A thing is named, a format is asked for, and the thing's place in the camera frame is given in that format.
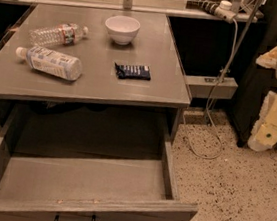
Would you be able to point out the clear plastic water bottle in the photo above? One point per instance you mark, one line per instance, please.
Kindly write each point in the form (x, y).
(61, 34)

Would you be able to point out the grey open top drawer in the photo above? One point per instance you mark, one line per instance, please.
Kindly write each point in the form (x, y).
(116, 164)

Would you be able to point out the dark blue snack packet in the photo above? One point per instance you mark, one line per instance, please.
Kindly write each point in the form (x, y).
(132, 72)

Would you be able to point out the blue label plastic bottle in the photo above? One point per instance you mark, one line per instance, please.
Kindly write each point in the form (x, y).
(51, 62)

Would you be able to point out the white round device with hose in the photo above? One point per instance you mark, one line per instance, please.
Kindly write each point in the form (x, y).
(222, 9)

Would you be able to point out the white ceramic bowl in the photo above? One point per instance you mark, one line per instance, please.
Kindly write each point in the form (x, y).
(122, 29)

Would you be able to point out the grey metal leaning pole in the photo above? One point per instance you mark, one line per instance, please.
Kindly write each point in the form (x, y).
(238, 39)

